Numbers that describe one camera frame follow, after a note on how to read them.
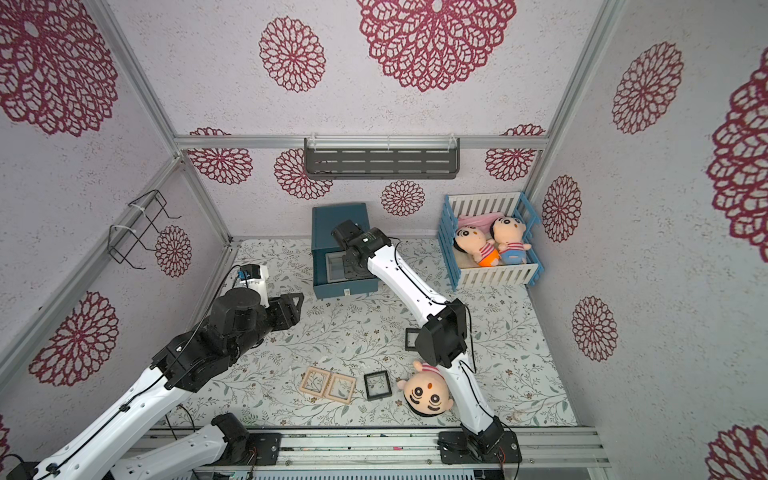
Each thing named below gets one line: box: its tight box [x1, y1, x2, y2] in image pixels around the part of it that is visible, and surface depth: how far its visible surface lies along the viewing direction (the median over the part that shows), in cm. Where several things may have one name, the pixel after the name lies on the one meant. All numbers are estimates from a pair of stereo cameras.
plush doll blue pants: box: [490, 216, 532, 265], surface depth 104 cm
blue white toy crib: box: [437, 191, 545, 293], surface depth 105 cm
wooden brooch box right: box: [324, 373, 357, 404], surface depth 85 cm
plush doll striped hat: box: [397, 361, 454, 417], surface depth 77 cm
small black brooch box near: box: [364, 370, 392, 401], surface depth 85 cm
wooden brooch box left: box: [300, 366, 331, 398], surface depth 86 cm
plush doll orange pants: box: [478, 243, 500, 267], surface depth 104 cm
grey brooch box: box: [325, 251, 349, 283], surface depth 92 cm
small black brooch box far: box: [405, 328, 422, 351], surface depth 96 cm
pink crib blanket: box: [458, 212, 505, 237], surface depth 115 cm
